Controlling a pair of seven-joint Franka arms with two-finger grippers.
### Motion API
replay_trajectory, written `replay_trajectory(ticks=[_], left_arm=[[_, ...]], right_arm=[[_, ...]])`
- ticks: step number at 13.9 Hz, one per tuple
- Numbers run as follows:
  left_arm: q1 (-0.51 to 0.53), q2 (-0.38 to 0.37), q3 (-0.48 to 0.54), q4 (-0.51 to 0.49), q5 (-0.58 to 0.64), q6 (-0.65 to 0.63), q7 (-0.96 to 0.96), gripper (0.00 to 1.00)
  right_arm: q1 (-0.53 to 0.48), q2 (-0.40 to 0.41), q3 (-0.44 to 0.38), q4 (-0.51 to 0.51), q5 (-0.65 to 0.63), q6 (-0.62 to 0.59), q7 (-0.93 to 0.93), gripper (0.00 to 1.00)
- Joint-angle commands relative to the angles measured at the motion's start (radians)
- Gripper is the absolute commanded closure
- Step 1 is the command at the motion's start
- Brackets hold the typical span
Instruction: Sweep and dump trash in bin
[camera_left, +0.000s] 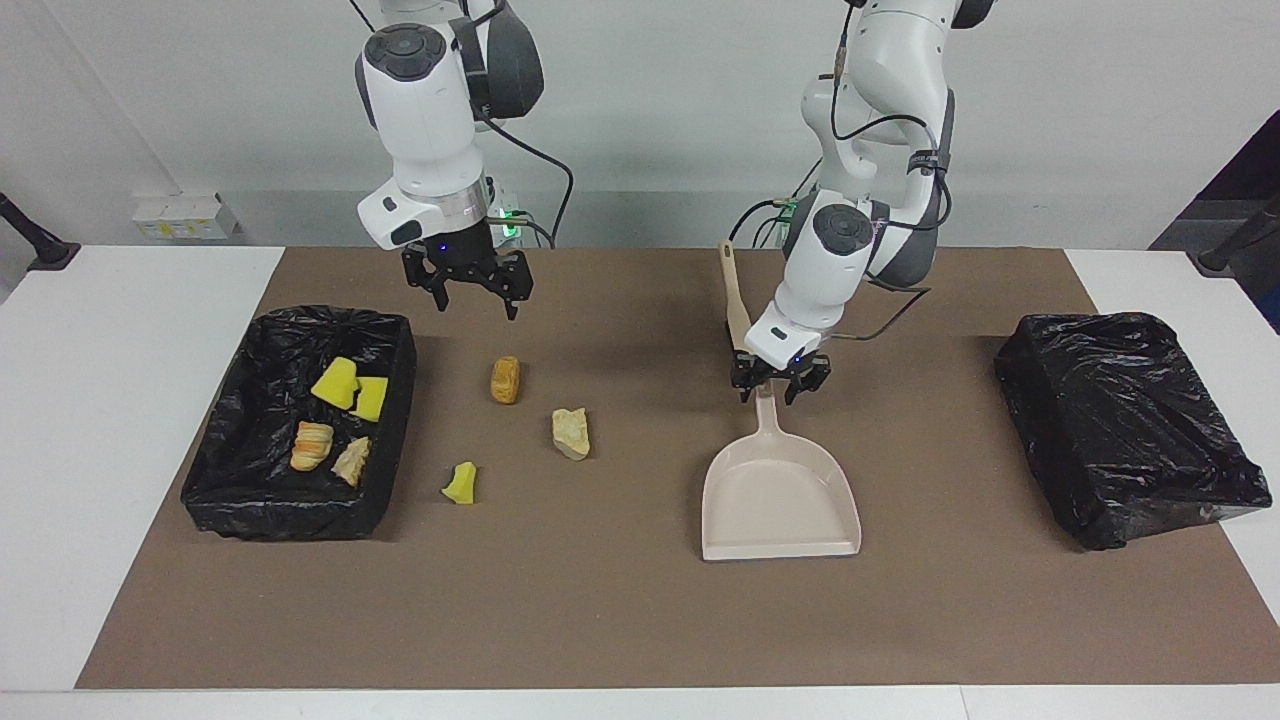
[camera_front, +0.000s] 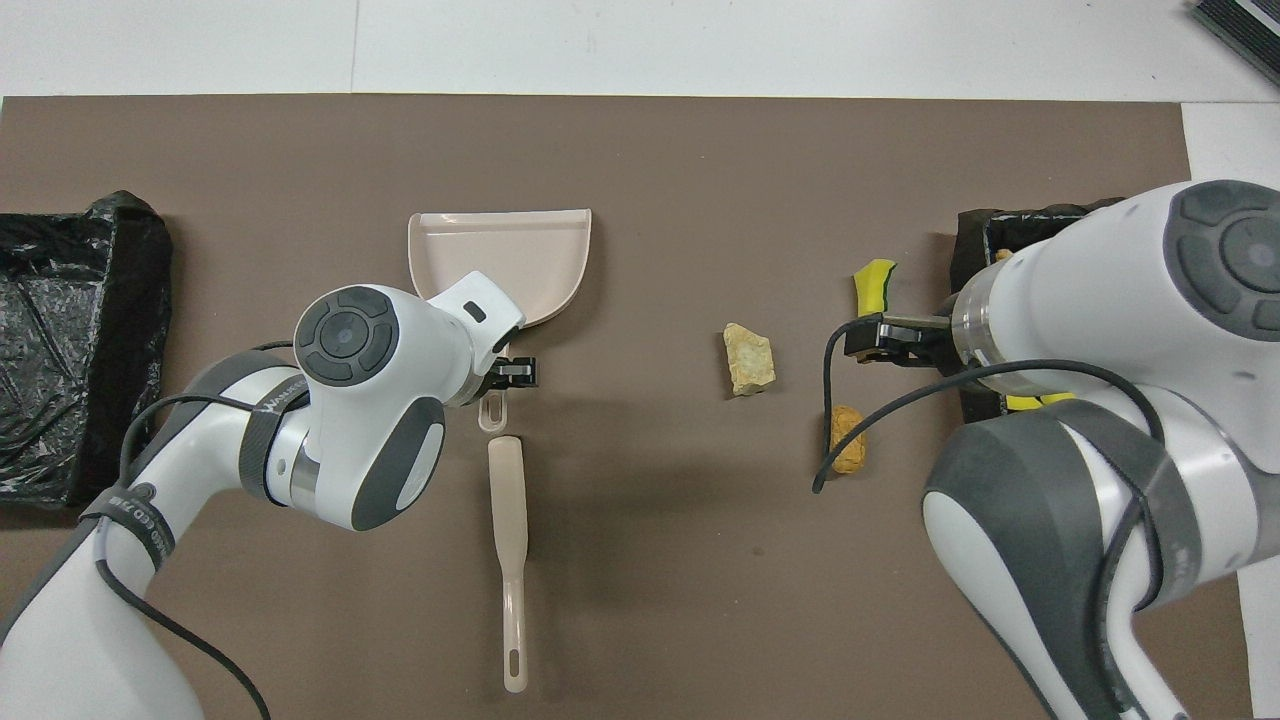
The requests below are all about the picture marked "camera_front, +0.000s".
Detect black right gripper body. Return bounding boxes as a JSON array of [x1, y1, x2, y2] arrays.
[[900, 318, 966, 373]]

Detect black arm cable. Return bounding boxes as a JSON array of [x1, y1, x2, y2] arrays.
[[95, 340, 301, 720], [810, 318, 1171, 701]]

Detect bin with black bag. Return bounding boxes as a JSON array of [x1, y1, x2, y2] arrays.
[[0, 190, 173, 506], [945, 200, 1131, 426]]

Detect yellow green sponge piece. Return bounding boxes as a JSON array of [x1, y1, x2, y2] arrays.
[[853, 258, 898, 319]]

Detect brown oval toy bread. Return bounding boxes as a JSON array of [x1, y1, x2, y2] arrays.
[[827, 405, 868, 476]]

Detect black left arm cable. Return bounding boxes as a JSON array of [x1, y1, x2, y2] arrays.
[[95, 340, 301, 720]]

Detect pale angular toy bread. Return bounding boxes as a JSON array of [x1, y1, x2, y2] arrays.
[[723, 322, 777, 398]]

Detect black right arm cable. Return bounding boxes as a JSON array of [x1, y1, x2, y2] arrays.
[[810, 318, 1171, 701]]

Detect brown table mat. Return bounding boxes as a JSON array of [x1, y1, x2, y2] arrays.
[[0, 95, 1256, 720]]

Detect black ribbed device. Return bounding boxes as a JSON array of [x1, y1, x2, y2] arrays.
[[1190, 0, 1280, 86]]

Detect beige plastic dustpan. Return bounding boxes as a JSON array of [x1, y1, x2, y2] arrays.
[[408, 209, 593, 433]]

